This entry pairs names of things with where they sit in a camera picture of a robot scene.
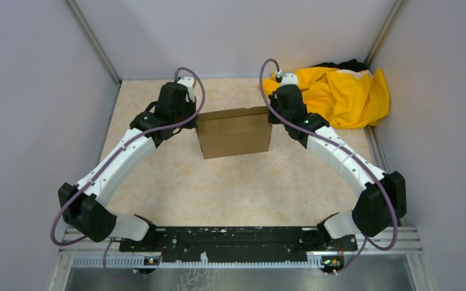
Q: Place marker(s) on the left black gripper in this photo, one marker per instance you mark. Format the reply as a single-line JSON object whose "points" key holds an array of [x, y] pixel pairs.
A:
{"points": [[192, 103]]}

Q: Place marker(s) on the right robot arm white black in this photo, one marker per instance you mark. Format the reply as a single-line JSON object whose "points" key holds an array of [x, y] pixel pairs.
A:
{"points": [[381, 196]]}

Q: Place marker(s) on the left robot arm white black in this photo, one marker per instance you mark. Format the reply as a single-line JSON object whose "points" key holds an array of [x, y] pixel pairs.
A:
{"points": [[84, 204]]}

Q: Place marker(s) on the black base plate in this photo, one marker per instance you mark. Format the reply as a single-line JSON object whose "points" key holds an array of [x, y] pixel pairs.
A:
{"points": [[237, 244]]}

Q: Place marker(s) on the black cloth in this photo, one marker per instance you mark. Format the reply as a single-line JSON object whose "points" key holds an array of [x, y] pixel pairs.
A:
{"points": [[353, 65]]}

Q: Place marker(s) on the aluminium frame rail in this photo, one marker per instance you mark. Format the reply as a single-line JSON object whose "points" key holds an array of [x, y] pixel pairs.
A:
{"points": [[87, 253]]}

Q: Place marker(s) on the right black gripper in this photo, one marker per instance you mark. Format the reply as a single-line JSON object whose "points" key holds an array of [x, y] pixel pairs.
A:
{"points": [[272, 99]]}

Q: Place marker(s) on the brown cardboard box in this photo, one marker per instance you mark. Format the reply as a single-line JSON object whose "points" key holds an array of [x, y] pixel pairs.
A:
{"points": [[234, 132]]}

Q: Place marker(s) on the yellow cloth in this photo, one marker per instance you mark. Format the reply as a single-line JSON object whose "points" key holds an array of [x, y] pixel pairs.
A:
{"points": [[345, 98]]}

